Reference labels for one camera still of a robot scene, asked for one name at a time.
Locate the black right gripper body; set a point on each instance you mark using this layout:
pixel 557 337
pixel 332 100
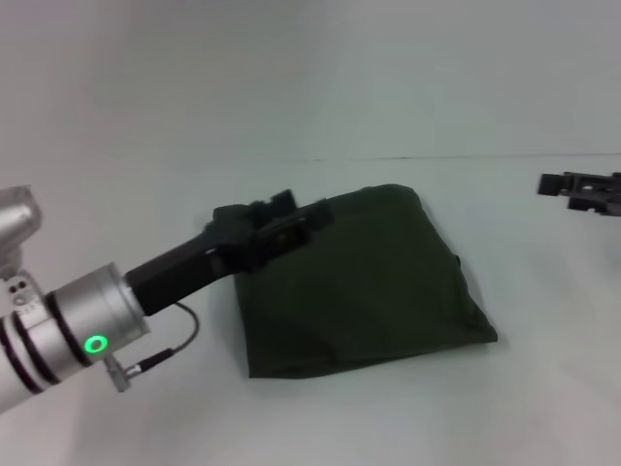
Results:
pixel 597 191

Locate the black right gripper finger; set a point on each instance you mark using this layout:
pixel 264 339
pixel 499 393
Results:
pixel 553 184

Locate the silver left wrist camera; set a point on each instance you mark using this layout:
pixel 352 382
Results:
pixel 17 228

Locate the dark green shirt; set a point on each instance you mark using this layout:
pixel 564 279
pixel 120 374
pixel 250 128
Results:
pixel 369 286

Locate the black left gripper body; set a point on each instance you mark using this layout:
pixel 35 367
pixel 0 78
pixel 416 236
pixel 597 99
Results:
pixel 194 262

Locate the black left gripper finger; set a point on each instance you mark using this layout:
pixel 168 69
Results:
pixel 291 233
pixel 276 206

